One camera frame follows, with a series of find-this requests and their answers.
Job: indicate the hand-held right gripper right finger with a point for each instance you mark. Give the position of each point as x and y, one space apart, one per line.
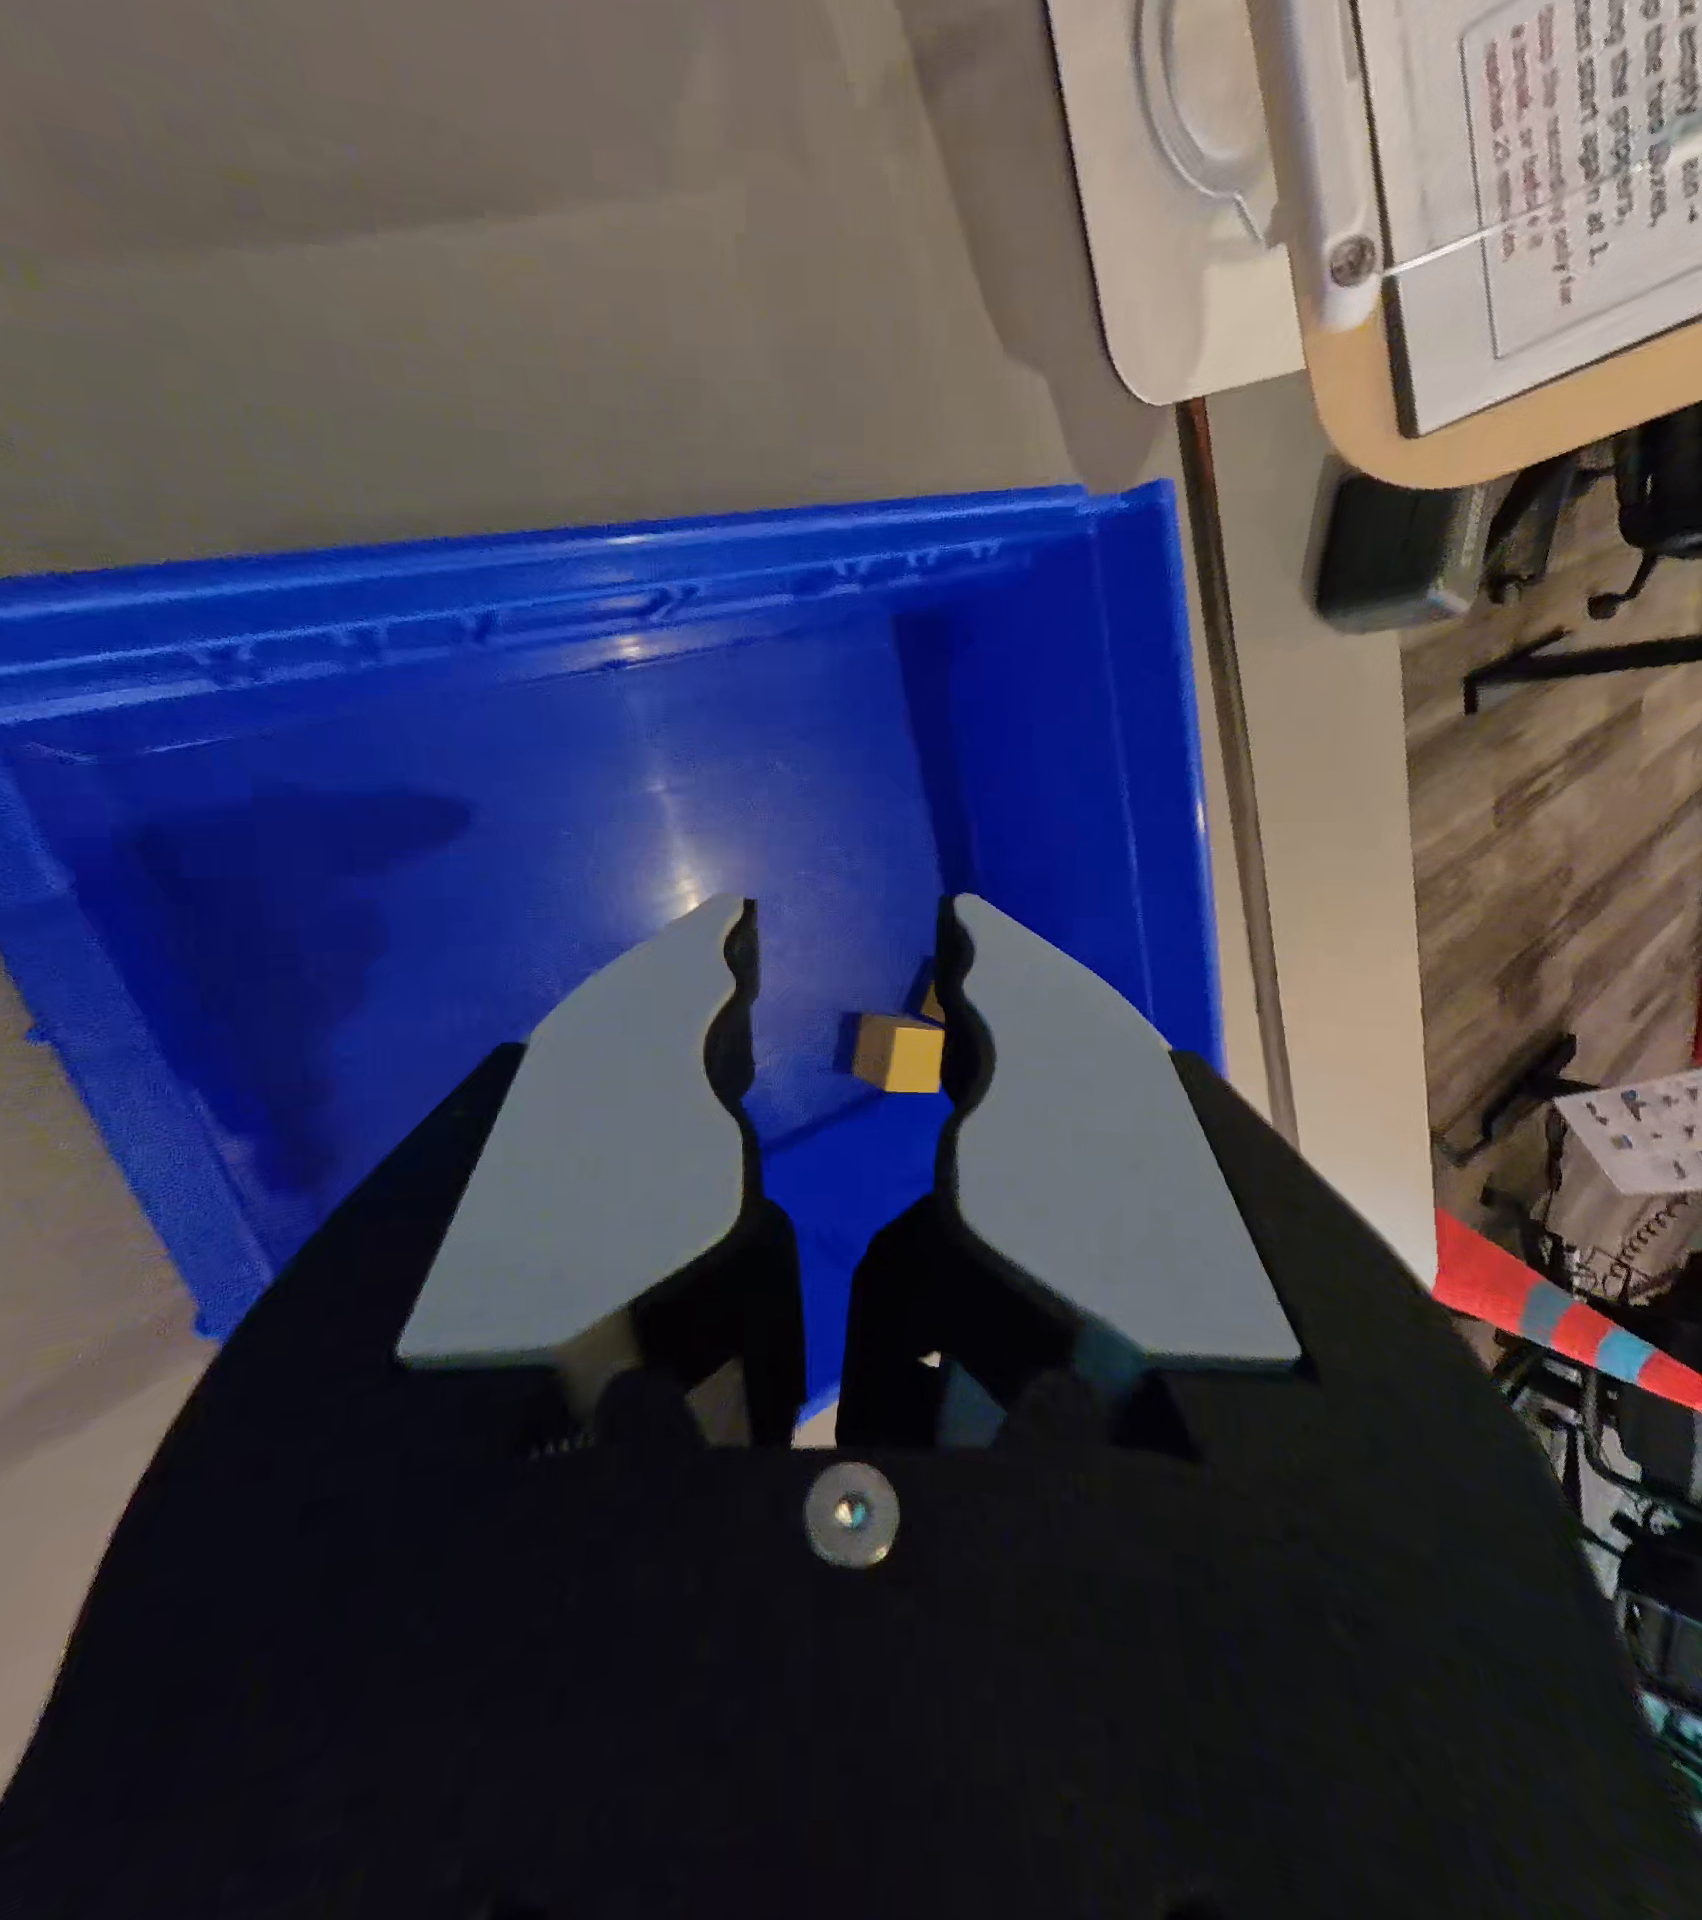
1106 1171

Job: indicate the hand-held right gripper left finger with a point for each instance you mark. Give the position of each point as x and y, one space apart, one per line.
597 1171

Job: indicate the yellow wooden cube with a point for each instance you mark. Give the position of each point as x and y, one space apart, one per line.
933 992
889 1052

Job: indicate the blue plastic bin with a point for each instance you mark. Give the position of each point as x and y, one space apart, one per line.
416 901

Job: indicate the laminated picture sheet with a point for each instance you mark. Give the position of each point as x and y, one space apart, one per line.
1676 1125

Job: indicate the small black box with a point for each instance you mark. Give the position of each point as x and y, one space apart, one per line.
1391 549

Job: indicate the white document stand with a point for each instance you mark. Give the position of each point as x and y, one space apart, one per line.
1167 301

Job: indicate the black office chair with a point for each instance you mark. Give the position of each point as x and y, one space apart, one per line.
1690 495

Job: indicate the printed instruction sheet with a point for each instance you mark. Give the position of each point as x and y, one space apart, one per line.
1616 150

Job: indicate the black metal frame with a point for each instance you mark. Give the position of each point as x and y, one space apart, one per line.
1690 1575

